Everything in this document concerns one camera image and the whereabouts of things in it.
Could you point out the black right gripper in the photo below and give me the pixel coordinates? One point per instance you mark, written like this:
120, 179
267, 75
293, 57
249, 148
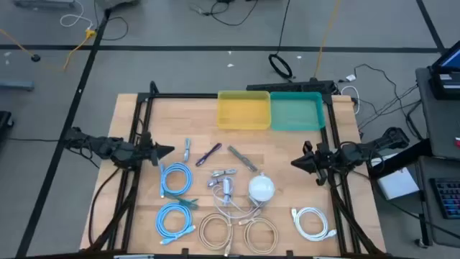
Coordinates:
321, 161

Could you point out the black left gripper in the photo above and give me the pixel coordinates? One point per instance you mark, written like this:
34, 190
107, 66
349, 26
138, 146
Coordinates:
149, 154

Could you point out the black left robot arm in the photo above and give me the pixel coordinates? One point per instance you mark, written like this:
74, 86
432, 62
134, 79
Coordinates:
111, 149

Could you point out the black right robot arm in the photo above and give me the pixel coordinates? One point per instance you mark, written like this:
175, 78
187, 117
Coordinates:
377, 145

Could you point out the white round puck device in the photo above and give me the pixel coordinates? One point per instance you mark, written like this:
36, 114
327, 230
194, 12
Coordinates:
261, 187

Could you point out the green plastic bin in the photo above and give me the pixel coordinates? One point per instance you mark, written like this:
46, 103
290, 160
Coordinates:
296, 112

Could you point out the black power strip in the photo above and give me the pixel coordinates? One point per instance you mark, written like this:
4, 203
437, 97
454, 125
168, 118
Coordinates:
287, 87

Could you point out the yellow plastic bin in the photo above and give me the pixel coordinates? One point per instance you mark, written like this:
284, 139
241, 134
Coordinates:
244, 111

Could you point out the black support beam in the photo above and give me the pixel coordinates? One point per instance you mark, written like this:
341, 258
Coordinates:
399, 158

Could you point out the white box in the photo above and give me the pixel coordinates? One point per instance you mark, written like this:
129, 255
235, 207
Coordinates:
397, 183

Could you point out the dark grey side desk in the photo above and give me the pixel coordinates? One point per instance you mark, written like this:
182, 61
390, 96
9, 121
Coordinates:
442, 126

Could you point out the black keyboard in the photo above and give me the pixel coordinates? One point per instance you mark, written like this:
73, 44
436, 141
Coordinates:
447, 198

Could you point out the black floor disc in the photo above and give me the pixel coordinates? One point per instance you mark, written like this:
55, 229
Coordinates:
35, 57

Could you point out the grey floor bar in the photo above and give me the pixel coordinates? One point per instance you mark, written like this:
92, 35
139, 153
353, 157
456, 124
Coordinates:
16, 85

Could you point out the black laptop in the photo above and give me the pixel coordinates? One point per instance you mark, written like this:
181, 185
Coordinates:
451, 59

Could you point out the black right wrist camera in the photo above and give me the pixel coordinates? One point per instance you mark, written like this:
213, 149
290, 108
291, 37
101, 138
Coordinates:
308, 146

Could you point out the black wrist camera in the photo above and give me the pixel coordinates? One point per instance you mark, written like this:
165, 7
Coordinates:
146, 137
308, 146

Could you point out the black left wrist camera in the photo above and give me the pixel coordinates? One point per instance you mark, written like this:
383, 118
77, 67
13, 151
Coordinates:
146, 137

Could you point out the black aluminium table frame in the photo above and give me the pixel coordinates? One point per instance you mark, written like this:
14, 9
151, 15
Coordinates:
172, 95

